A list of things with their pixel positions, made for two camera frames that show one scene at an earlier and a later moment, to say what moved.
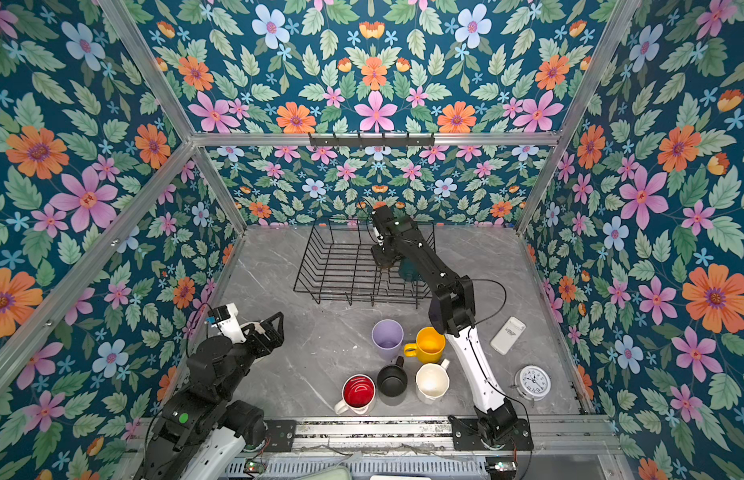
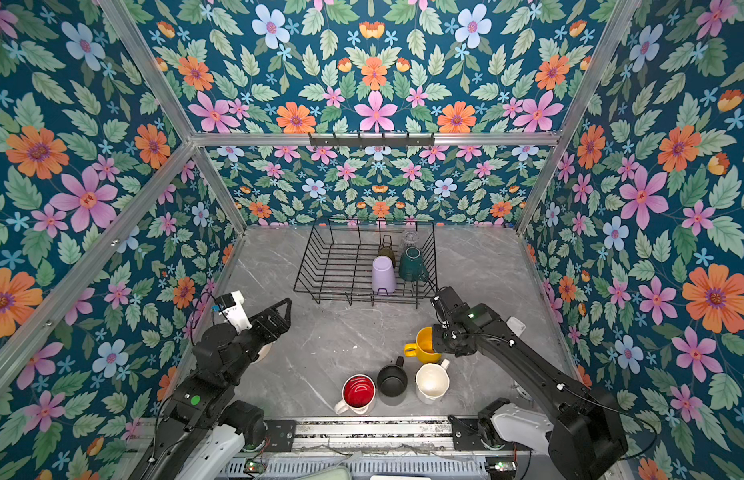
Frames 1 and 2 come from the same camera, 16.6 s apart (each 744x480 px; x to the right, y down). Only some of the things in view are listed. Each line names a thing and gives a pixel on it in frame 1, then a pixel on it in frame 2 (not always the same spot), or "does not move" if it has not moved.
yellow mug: [429, 346] does not move
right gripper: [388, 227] → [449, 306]
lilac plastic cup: [388, 335] → [383, 279]
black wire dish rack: [340, 267] does not move
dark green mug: [408, 269] does not move
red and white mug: [358, 394] does not move
